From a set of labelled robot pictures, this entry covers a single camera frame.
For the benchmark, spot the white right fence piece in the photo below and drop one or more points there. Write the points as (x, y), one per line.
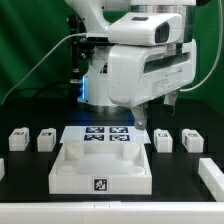
(213, 178)

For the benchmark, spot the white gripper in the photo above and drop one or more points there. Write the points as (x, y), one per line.
(139, 74)

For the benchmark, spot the white fence piece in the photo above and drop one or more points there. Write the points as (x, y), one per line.
(2, 168)
(213, 178)

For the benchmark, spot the black camera stand pole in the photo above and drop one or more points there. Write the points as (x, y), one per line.
(76, 82)

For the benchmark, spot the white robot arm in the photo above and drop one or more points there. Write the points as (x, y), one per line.
(97, 16)

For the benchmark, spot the black camera on stand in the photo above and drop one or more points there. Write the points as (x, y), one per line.
(97, 38)

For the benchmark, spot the white square table top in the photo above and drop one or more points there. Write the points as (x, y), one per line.
(101, 168)

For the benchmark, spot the white front fence rail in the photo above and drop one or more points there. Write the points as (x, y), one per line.
(112, 213)

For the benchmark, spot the white left fence piece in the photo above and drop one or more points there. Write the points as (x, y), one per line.
(2, 168)

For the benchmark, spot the white sheet with tags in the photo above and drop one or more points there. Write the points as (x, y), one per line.
(104, 133)

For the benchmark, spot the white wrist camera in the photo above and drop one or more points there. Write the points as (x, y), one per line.
(146, 29)

